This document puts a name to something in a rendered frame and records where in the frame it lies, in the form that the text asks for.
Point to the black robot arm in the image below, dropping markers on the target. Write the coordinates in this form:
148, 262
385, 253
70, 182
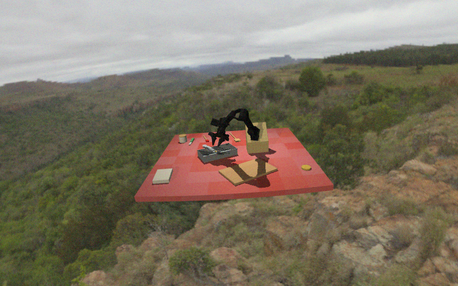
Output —
223, 122

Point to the grey cylinder with tan lid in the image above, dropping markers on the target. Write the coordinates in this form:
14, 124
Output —
183, 138

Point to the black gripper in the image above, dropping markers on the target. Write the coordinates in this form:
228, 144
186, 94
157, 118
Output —
214, 135

